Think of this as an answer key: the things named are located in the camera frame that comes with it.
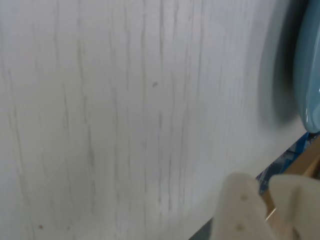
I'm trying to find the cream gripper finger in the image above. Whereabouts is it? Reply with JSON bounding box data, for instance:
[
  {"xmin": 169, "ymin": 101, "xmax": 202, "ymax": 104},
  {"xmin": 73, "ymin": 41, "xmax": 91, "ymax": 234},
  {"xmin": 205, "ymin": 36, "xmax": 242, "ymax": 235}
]
[
  {"xmin": 211, "ymin": 171, "xmax": 278, "ymax": 240},
  {"xmin": 269, "ymin": 174, "xmax": 320, "ymax": 240}
]

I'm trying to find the light blue round dish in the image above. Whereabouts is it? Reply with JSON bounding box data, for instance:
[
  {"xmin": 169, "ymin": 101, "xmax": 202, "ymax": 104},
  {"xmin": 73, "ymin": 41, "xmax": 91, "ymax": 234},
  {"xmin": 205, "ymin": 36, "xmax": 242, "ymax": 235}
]
[{"xmin": 292, "ymin": 0, "xmax": 320, "ymax": 133}]

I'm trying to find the light wooden board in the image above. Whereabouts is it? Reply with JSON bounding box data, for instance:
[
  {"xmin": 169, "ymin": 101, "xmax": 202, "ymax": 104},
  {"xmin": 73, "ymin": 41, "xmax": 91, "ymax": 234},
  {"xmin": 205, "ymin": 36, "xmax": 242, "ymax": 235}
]
[{"xmin": 261, "ymin": 136, "xmax": 320, "ymax": 221}]

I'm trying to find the blue patterned object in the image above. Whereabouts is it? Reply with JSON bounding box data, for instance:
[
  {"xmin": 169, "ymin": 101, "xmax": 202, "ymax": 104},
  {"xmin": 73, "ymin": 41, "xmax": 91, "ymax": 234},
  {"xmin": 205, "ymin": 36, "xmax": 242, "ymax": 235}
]
[{"xmin": 255, "ymin": 131, "xmax": 311, "ymax": 196}]

